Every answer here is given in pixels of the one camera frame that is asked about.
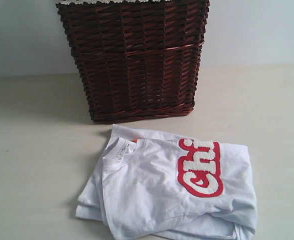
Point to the dark brown wicker basket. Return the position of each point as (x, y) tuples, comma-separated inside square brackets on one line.
[(137, 60)]

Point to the white t-shirt with red lettering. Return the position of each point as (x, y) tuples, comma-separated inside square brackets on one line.
[(171, 186)]

